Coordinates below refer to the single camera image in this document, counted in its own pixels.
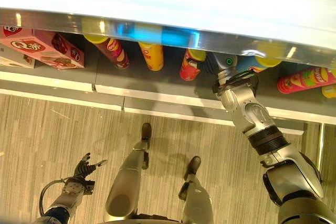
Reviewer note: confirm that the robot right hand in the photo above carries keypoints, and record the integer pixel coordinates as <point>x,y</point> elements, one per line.
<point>208,64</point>

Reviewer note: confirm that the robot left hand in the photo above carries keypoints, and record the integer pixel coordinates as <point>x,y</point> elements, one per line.
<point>83,169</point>

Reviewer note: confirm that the red chip can yellow lid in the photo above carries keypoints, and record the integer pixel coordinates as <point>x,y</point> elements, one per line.
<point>189,71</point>

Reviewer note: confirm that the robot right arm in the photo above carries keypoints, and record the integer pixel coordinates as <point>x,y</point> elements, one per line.
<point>265,129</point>

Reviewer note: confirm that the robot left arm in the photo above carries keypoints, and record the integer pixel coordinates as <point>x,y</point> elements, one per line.
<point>68,195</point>

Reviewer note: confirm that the blue chip can yellow lid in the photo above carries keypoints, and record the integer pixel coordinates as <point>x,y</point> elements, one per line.
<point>249,64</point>

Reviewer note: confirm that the grey shelf board white edge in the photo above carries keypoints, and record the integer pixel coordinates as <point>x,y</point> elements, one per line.
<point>157,87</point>

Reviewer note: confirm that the white shelf board metal edge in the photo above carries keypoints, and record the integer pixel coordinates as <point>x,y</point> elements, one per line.
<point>168,6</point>

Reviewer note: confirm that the dark red chip can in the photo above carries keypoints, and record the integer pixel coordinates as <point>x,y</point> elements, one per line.
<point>115,52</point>

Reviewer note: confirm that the pink green chip can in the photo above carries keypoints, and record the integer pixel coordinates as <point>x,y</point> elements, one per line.
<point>304,79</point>

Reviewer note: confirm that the robot right leg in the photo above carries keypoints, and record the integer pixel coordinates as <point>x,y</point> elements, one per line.
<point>195,195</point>

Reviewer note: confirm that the large pink snack box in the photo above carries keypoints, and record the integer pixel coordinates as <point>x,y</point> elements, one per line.
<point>50,51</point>

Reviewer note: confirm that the white snack box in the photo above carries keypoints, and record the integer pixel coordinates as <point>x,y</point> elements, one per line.
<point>15,60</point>

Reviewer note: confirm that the metal shelf post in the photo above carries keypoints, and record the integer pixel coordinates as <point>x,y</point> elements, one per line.
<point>320,145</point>

